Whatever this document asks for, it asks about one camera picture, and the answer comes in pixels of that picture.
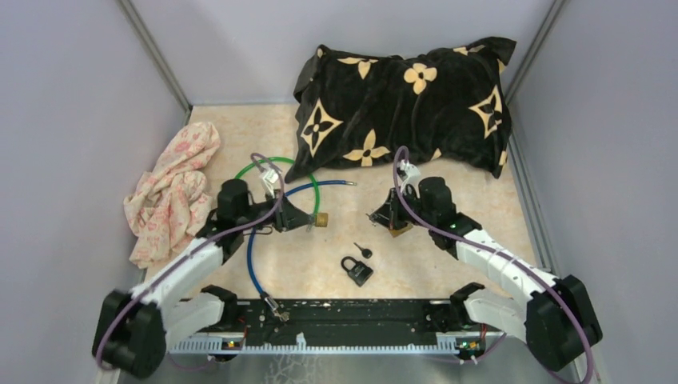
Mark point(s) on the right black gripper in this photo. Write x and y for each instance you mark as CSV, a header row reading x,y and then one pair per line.
x,y
388,214

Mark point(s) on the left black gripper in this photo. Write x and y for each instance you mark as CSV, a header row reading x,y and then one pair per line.
x,y
288,217

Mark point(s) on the large brass padlock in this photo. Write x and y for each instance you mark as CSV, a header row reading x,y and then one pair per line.
x,y
398,232

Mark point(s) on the small brass padlock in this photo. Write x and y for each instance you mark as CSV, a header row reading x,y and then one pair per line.
x,y
318,220

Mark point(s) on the green cable lock loop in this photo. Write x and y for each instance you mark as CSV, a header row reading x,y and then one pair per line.
x,y
314,184

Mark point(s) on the black Kaijing padlock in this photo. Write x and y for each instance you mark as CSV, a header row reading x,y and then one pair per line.
x,y
356,270

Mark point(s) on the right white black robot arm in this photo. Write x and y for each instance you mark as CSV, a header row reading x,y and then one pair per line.
x,y
503,265

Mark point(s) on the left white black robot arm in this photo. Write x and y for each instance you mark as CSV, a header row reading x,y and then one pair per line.
x,y
175,286

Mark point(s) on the black head key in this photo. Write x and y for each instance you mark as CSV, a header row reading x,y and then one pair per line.
x,y
365,252

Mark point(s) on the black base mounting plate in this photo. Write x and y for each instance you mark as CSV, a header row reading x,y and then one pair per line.
x,y
431,326

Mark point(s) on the pink floral white cloth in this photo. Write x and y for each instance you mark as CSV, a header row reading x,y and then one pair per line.
x,y
170,203

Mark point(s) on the black pillow with beige flowers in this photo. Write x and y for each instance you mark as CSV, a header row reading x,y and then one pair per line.
x,y
355,110

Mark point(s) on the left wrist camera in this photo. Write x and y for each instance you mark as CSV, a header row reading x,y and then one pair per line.
x,y
269,179

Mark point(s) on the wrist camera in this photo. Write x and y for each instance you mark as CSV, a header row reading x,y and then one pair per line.
x,y
409,175
269,179

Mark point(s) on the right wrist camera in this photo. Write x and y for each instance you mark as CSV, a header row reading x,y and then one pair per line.
x,y
409,175

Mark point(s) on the blue cable lock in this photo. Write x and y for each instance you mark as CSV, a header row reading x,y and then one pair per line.
x,y
252,236

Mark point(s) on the aluminium frame rail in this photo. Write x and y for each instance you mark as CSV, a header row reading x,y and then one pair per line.
x,y
362,326

